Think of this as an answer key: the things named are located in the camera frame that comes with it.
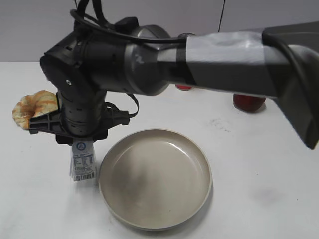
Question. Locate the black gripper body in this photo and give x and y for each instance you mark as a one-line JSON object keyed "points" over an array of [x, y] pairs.
{"points": [[80, 116]]}

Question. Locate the small white milk carton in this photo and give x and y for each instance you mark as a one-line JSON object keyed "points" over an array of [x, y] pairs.
{"points": [[82, 164]]}

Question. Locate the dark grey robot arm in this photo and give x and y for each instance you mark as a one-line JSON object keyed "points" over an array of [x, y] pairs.
{"points": [[280, 63]]}

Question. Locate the beige round plate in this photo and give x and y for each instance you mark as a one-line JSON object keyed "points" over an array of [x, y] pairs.
{"points": [[155, 180]]}

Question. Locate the red soda can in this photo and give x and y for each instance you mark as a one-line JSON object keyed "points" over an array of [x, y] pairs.
{"points": [[183, 87]]}

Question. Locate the dark red apple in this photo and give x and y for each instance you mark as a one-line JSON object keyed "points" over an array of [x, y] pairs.
{"points": [[249, 104]]}

